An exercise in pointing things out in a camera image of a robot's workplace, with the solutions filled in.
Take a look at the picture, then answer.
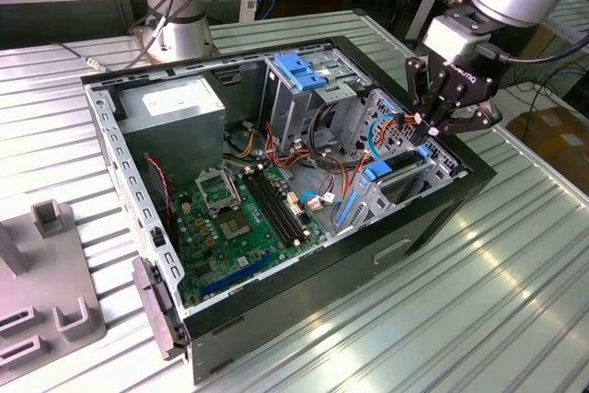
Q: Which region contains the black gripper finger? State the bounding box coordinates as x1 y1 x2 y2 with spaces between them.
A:
405 57 451 144
430 84 502 137

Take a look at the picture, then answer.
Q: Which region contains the orange red power wire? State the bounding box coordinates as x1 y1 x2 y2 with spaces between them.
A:
341 110 427 203

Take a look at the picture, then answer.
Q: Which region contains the light blue data wire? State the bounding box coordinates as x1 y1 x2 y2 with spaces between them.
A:
367 98 404 160

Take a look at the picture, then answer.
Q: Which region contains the grey metal disk bay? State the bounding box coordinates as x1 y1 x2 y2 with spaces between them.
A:
330 87 470 236

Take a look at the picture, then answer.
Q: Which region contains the large brown cardboard box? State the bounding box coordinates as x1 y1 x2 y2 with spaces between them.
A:
505 106 589 173

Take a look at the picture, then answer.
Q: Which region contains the black stand pole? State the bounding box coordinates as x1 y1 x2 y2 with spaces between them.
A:
388 0 433 49

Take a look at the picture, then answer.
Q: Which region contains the metal slat side table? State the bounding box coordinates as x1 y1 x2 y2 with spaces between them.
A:
545 0 589 54

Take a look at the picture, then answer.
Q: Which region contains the blue plastic drive latch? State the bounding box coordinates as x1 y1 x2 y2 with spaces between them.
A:
274 54 329 94

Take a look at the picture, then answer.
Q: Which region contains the grey metal drive cage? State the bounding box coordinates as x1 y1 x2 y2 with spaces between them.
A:
260 45 372 150

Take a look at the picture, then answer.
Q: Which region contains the pink board connector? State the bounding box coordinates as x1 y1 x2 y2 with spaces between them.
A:
285 191 306 218

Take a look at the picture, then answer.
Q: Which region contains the black RAM slot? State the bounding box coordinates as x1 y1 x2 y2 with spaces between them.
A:
242 174 293 248
261 168 309 236
255 170 304 240
248 172 298 245

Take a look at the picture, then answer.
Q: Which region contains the black open PC case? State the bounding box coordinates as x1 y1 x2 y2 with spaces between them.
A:
80 35 498 385

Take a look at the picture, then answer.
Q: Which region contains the green motherboard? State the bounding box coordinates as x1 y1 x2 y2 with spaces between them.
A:
172 165 330 309

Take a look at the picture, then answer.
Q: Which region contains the CPU socket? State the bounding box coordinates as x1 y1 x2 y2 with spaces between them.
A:
195 166 243 217

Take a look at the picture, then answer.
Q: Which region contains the metal socket cover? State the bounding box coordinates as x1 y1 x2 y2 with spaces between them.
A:
195 166 243 217

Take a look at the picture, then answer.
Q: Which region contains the square silver chipset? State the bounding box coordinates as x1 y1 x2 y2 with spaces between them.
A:
218 213 252 242

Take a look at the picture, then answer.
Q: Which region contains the grey power supply unit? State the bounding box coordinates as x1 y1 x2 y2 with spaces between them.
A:
114 75 227 187

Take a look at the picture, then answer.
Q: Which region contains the blue expansion slot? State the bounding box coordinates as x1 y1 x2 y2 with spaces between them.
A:
198 252 272 300

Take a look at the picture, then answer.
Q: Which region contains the black case fan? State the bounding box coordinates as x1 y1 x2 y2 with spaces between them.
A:
140 153 179 247

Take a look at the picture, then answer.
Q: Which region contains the grey case latch panel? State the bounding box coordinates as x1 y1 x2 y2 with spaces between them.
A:
131 256 190 362

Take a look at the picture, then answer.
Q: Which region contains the grey parts rack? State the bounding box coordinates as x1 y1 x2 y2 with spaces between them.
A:
0 198 108 374

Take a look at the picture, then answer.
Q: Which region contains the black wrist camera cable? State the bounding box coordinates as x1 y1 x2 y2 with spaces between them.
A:
476 38 589 65

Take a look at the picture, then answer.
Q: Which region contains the black round cable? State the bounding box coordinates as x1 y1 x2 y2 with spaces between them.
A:
306 102 353 176

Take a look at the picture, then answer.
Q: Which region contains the red orange wire bundle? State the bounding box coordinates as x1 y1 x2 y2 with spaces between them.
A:
264 120 318 171

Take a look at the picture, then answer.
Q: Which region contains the blue wire with pink plug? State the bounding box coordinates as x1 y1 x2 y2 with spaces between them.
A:
299 191 345 214

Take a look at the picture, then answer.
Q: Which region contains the yellow black wire bundle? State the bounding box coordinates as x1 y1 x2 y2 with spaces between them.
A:
229 128 259 159

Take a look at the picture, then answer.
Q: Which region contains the red black fan wire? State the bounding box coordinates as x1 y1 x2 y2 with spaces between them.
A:
144 156 175 234

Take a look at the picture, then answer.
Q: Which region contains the black cable with metal connector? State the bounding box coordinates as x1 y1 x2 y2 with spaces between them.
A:
50 41 112 74

